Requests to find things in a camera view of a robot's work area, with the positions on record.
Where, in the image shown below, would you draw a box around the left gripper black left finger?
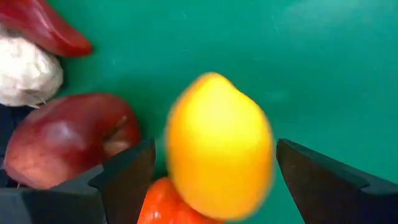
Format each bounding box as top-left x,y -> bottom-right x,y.
0,139 -> 156,224

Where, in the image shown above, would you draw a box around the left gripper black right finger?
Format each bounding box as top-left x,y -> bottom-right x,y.
276,138 -> 398,224

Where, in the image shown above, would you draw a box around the red bell pepper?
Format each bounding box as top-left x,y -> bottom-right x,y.
136,177 -> 224,224

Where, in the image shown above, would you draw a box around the red apple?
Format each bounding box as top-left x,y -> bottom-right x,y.
2,92 -> 142,190

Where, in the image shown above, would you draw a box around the yellow-orange mango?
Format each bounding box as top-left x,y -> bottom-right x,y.
164,72 -> 275,221

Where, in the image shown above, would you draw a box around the white garlic bulb with stem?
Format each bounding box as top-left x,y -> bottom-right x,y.
0,26 -> 64,108

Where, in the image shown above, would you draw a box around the green table mat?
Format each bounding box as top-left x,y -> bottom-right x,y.
46,0 -> 398,224

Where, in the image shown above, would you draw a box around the dark red long pepper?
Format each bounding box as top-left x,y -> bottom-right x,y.
0,0 -> 93,58

